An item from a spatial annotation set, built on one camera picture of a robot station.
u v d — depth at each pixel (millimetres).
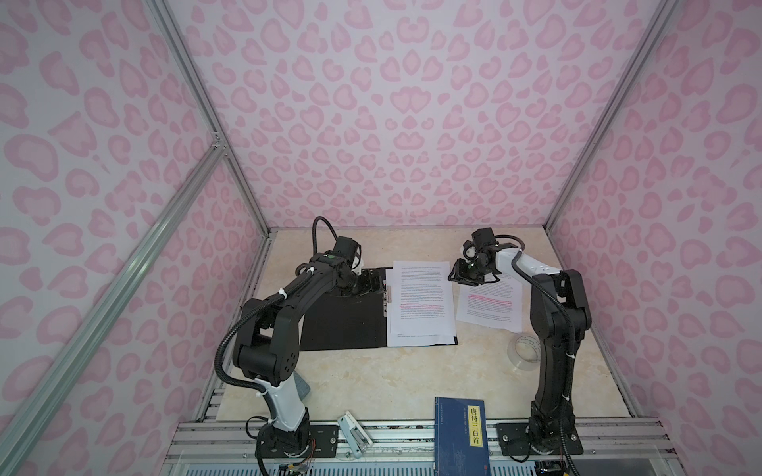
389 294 1008
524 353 863
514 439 732
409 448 725
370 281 815
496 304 982
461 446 719
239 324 435
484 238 839
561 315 530
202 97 819
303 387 815
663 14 692
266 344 480
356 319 952
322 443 733
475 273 883
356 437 708
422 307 980
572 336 550
